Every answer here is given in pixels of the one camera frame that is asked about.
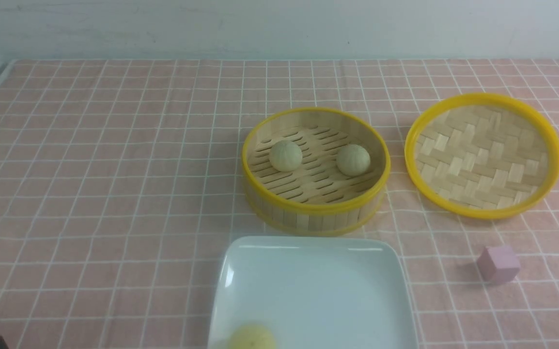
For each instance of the pale steamed bun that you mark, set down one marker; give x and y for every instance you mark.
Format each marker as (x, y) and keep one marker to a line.
(285, 156)
(353, 160)

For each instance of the white square plate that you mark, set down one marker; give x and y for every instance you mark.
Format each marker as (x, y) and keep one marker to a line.
(313, 293)

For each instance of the yellow steamed bun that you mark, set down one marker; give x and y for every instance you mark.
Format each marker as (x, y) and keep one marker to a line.
(252, 336)

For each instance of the bamboo steamer basket yellow rim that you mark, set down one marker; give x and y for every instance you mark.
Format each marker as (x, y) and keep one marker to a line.
(316, 199)

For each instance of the pink checkered tablecloth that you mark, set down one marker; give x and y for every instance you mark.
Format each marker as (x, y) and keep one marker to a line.
(121, 188)

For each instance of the woven bamboo steamer lid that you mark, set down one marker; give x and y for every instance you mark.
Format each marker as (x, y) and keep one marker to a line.
(483, 155)

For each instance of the pink cube block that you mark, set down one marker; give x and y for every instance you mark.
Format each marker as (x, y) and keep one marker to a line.
(498, 265)

